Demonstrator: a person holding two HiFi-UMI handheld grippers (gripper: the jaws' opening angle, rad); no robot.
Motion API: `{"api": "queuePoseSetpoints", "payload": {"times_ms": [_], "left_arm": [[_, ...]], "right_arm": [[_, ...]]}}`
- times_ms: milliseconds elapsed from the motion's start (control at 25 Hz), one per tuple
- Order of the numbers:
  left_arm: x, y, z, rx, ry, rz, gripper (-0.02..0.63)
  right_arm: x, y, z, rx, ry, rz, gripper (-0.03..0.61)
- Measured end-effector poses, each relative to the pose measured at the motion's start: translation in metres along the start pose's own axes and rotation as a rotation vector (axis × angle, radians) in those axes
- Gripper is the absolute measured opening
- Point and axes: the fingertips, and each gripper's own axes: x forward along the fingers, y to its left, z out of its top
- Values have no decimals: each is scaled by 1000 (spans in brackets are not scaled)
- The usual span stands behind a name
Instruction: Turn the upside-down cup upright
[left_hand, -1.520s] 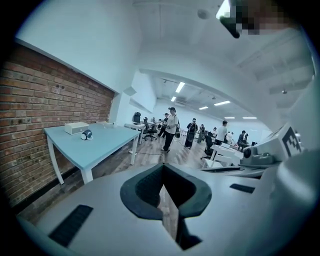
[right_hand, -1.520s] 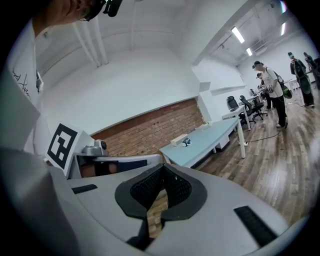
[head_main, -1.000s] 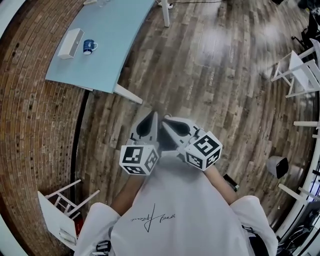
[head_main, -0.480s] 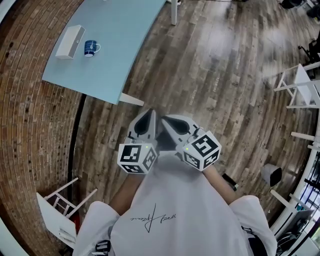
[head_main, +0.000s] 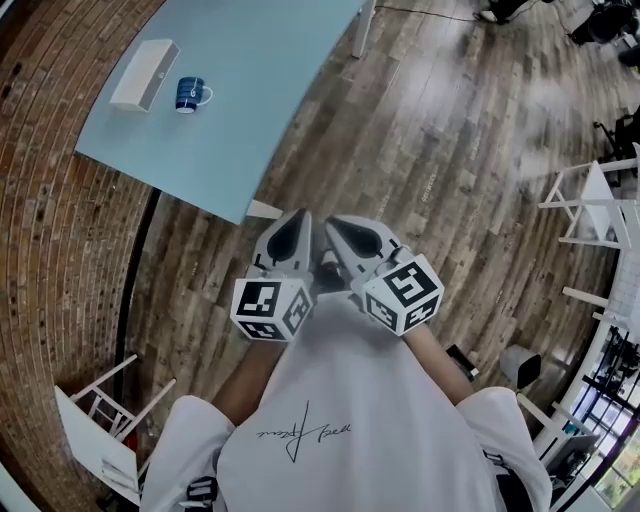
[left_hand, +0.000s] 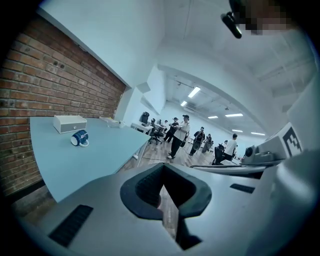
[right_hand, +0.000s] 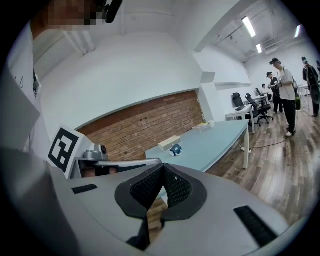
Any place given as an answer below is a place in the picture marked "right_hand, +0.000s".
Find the black head-worn camera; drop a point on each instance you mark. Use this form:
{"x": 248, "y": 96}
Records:
{"x": 111, "y": 12}

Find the ceiling light strip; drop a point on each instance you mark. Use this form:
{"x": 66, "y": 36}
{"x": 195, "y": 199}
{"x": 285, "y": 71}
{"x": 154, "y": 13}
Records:
{"x": 298, "y": 31}
{"x": 249, "y": 26}
{"x": 259, "y": 48}

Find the white wall shelf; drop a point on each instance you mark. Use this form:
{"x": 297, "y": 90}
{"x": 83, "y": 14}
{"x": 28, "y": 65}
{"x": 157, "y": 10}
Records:
{"x": 232, "y": 83}

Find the white office desk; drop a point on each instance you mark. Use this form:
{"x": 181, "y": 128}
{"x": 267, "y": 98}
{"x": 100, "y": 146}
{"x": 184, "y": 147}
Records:
{"x": 240, "y": 111}

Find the white drawer box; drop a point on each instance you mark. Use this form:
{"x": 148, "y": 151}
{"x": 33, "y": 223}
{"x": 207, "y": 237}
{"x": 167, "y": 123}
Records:
{"x": 167, "y": 143}

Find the left hand-held gripper camera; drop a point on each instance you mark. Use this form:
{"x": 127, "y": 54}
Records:
{"x": 96, "y": 153}

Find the person's left hand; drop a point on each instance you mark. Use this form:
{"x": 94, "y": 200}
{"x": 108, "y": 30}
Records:
{"x": 88, "y": 173}

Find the blue mug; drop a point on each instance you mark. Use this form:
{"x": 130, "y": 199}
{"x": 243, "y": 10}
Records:
{"x": 176, "y": 149}

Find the black office chair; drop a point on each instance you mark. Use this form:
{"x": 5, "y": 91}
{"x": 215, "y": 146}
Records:
{"x": 257, "y": 110}
{"x": 237, "y": 100}

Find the person's head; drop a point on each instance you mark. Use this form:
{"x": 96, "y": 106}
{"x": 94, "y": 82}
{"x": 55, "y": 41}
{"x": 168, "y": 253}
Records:
{"x": 62, "y": 15}

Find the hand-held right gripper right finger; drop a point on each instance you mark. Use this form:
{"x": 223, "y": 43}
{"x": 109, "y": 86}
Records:
{"x": 220, "y": 200}

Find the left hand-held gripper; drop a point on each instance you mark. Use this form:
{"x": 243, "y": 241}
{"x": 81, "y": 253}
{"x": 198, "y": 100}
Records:
{"x": 62, "y": 147}

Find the person's white T-shirt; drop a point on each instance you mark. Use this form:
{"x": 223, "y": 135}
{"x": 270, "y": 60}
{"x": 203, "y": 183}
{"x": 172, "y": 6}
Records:
{"x": 17, "y": 112}

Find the white table leg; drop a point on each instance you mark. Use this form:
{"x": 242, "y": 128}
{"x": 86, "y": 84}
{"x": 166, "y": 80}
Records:
{"x": 246, "y": 150}

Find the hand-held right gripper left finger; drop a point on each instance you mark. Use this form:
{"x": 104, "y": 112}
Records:
{"x": 100, "y": 197}

